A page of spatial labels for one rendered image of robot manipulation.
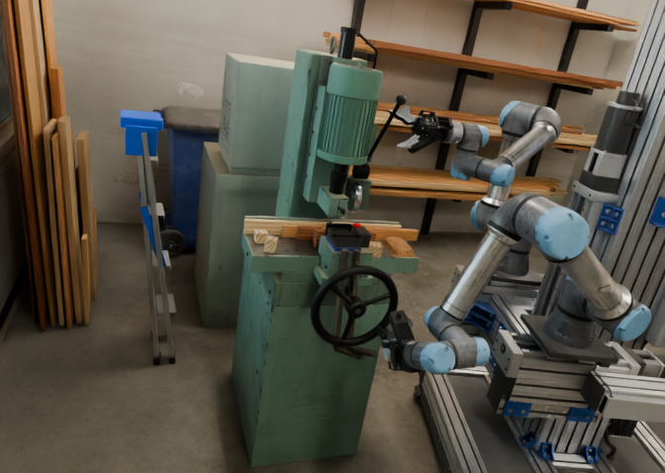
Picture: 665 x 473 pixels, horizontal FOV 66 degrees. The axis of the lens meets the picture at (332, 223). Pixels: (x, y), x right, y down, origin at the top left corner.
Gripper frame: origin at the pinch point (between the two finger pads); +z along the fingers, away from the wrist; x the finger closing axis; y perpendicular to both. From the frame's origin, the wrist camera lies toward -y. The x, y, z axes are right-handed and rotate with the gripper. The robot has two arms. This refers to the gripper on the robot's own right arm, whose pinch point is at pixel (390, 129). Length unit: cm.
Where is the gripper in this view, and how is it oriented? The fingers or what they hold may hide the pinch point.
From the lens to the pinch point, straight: 174.0
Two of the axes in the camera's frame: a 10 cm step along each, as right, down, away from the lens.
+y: 3.1, -4.9, -8.2
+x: 1.2, 8.7, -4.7
